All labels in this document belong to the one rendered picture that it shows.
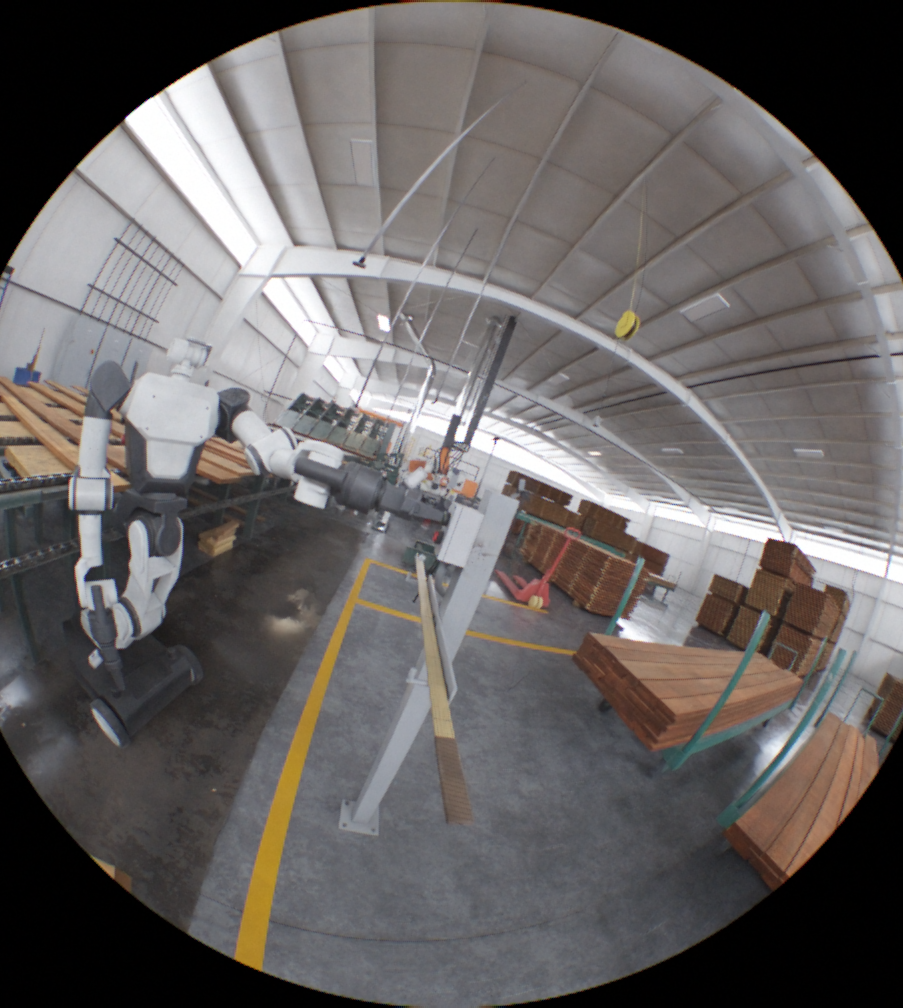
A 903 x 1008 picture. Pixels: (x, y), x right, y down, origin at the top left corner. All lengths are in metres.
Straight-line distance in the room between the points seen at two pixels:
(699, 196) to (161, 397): 6.83
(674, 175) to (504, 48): 3.16
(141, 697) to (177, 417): 1.03
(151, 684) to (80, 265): 7.43
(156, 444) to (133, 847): 1.25
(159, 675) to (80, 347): 6.66
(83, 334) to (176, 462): 6.71
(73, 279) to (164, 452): 7.21
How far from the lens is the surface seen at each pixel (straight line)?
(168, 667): 1.55
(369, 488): 0.57
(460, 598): 0.64
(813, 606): 9.28
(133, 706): 1.43
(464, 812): 0.36
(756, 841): 1.71
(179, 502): 0.99
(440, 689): 0.49
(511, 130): 6.32
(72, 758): 1.58
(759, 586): 9.79
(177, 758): 1.50
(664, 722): 1.79
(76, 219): 7.96
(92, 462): 0.94
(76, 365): 7.55
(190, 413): 0.91
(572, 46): 5.73
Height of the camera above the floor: 1.29
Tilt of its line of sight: 4 degrees down
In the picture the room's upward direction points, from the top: 20 degrees clockwise
